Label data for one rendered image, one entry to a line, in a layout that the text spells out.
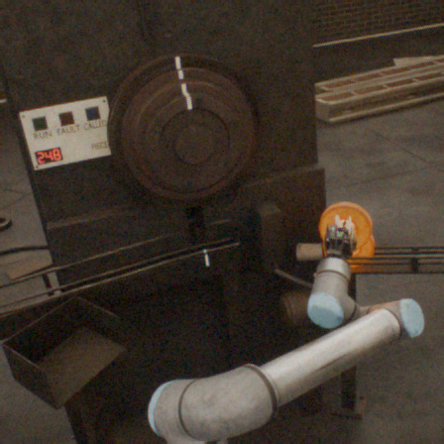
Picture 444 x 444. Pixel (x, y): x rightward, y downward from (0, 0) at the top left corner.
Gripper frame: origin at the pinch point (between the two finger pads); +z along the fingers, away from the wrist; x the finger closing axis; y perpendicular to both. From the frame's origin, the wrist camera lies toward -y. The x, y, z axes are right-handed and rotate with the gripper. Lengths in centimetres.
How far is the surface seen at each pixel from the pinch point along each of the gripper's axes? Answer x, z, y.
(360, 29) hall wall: 87, 667, -266
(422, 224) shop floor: -20, 128, -124
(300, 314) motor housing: 15.0, -10.5, -34.1
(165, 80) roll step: 49, 6, 45
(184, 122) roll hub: 43, 0, 35
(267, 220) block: 27.3, 7.3, -8.9
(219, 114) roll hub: 34.2, 5.0, 34.3
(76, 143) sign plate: 80, -2, 29
